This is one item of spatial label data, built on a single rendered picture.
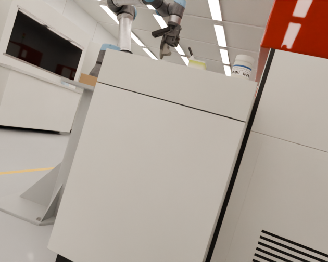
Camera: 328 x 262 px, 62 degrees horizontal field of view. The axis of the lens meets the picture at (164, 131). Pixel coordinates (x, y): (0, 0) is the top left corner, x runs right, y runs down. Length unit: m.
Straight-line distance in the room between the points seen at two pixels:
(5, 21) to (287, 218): 4.04
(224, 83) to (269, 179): 0.54
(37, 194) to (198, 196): 1.20
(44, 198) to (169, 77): 1.21
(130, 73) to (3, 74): 3.31
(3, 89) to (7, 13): 1.01
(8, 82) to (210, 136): 3.57
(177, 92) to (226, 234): 0.72
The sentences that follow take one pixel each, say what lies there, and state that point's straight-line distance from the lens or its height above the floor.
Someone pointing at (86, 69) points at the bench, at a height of 1.39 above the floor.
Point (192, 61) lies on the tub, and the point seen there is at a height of 1.02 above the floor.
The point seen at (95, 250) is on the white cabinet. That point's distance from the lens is 1.22.
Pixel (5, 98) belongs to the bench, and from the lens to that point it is 4.29.
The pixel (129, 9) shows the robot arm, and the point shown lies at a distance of 2.04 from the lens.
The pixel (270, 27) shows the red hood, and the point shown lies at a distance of 1.46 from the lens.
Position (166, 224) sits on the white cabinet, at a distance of 1.07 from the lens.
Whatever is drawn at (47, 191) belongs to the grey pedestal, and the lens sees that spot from 1.91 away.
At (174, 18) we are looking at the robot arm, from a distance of 1.68.
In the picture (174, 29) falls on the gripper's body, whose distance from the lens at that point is 1.68.
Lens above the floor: 0.72
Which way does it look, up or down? 1 degrees down
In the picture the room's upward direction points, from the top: 17 degrees clockwise
